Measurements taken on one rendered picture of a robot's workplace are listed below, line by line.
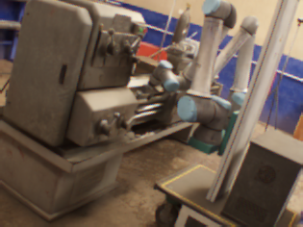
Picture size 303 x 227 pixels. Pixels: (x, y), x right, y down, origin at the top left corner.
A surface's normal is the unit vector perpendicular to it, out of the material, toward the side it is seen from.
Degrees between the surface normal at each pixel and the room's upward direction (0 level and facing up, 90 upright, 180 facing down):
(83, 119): 90
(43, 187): 90
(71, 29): 90
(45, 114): 90
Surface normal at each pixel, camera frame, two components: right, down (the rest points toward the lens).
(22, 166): -0.46, 0.10
